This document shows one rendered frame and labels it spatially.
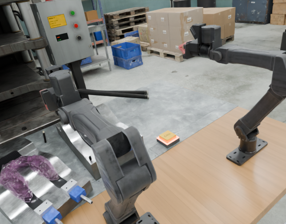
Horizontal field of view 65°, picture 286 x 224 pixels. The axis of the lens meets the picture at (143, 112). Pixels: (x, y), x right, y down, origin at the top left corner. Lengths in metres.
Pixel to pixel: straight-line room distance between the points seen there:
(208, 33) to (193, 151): 0.50
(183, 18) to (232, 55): 3.82
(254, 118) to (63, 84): 0.68
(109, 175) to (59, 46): 1.33
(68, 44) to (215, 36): 1.05
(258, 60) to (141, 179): 0.58
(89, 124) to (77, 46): 1.24
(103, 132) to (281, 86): 0.57
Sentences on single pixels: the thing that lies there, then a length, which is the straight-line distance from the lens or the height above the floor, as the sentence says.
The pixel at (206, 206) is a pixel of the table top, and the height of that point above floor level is 0.80.
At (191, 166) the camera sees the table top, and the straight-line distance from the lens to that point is 0.98.
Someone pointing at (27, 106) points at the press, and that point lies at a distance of 1.97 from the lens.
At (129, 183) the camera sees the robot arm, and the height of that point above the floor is 1.16.
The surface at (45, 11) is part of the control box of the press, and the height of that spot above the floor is 1.41.
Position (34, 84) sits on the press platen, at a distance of 1.57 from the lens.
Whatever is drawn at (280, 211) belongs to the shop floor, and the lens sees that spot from 1.94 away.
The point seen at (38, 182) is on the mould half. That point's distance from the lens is 0.99.
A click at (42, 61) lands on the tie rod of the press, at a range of 1.51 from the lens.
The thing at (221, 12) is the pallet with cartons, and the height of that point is 0.72.
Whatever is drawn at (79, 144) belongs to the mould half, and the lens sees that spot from 1.09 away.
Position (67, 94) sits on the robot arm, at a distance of 0.64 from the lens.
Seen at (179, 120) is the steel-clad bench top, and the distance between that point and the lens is 1.26.
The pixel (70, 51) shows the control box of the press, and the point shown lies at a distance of 1.69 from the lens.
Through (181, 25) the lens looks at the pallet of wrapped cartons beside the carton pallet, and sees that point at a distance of 4.68.
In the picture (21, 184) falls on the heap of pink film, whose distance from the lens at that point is 0.98.
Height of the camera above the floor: 1.47
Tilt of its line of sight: 29 degrees down
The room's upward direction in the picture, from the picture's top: 9 degrees counter-clockwise
